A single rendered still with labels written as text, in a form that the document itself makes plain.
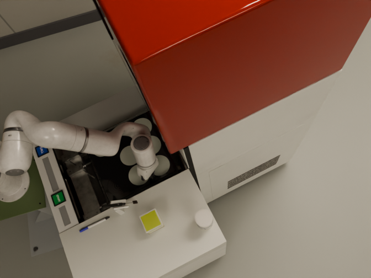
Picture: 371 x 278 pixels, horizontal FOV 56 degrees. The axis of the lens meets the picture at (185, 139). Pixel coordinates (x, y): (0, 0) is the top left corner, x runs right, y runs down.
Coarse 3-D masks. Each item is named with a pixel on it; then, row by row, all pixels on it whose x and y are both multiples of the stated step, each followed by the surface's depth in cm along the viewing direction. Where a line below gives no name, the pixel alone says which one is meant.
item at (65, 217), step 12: (36, 156) 164; (48, 156) 163; (48, 168) 161; (48, 180) 158; (60, 180) 158; (48, 192) 156; (60, 204) 154; (60, 216) 152; (72, 216) 151; (60, 228) 150
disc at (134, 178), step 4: (132, 168) 163; (136, 168) 163; (132, 172) 162; (136, 172) 162; (132, 176) 161; (136, 176) 161; (140, 176) 161; (132, 180) 161; (136, 180) 160; (140, 180) 160; (144, 180) 160; (136, 184) 160; (140, 184) 159
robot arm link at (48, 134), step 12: (12, 120) 117; (24, 120) 115; (36, 120) 118; (24, 132) 113; (36, 132) 110; (48, 132) 110; (60, 132) 111; (72, 132) 114; (84, 132) 117; (36, 144) 112; (48, 144) 111; (60, 144) 112; (72, 144) 114
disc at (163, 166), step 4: (156, 156) 164; (160, 156) 164; (164, 156) 163; (160, 160) 163; (164, 160) 163; (168, 160) 162; (160, 164) 162; (164, 164) 162; (168, 164) 162; (156, 168) 161; (160, 168) 161; (164, 168) 161; (168, 168) 161; (156, 172) 161; (160, 172) 161; (164, 172) 160
